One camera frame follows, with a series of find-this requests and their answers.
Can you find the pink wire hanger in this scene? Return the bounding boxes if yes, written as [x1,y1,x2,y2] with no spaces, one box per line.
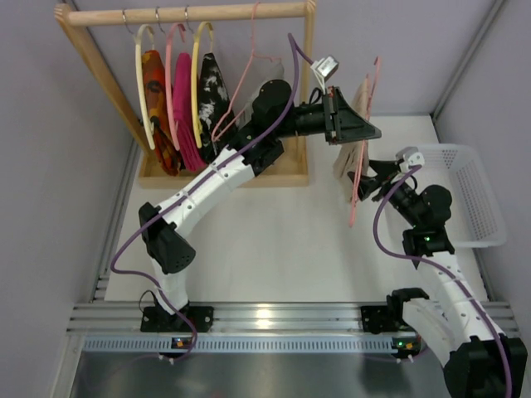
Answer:
[348,56,381,228]
[211,1,282,143]

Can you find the beige trousers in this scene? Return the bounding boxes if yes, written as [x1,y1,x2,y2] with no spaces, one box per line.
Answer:
[333,74,371,203]

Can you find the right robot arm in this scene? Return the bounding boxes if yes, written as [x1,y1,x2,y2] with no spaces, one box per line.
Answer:
[353,159,528,397]

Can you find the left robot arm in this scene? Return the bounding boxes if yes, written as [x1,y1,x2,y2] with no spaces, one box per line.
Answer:
[139,80,382,331]

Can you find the grey trousers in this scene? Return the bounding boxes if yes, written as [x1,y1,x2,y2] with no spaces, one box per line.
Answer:
[236,61,285,128]

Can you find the black white patterned trousers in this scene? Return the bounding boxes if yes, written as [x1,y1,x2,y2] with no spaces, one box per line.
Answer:
[197,52,237,164]

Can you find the yellow plastic hanger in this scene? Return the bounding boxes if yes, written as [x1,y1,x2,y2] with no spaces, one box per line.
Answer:
[191,22,214,149]

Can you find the magenta trousers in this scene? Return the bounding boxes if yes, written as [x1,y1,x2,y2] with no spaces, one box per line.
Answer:
[172,52,205,172]

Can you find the pink plastic hanger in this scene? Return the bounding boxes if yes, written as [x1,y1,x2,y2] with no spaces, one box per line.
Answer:
[164,22,186,151]

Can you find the orange camouflage trousers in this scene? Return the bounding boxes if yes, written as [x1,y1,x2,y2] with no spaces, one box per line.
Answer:
[141,50,184,177]

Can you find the cream plastic hanger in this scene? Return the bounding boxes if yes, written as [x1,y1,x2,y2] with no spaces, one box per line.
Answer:
[134,24,155,150]

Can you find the wooden clothes rack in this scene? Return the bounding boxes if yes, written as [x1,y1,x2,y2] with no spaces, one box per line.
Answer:
[54,1,316,189]

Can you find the white plastic basket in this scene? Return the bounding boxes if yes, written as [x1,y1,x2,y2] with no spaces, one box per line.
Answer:
[416,143,507,249]

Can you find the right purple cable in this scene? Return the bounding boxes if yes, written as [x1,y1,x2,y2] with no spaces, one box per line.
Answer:
[373,164,515,398]

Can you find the purple cable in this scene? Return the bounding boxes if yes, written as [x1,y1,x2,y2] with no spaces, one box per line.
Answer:
[110,32,314,361]
[373,164,515,398]

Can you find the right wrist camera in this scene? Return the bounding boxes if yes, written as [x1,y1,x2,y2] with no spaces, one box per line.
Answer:
[396,146,426,172]

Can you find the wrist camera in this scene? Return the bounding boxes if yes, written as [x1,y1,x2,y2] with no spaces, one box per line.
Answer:
[310,56,339,91]
[396,146,426,172]

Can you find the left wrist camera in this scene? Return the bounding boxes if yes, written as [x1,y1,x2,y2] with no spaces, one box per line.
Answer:
[310,56,339,91]

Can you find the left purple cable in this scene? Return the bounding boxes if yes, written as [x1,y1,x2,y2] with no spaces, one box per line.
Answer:
[110,32,314,361]

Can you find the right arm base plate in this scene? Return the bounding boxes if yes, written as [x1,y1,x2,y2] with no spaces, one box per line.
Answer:
[360,305,413,334]

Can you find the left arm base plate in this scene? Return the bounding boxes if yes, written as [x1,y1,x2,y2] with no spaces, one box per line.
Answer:
[140,306,214,332]

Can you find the aluminium mounting rail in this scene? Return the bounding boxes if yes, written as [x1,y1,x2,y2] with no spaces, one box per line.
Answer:
[66,299,518,357]

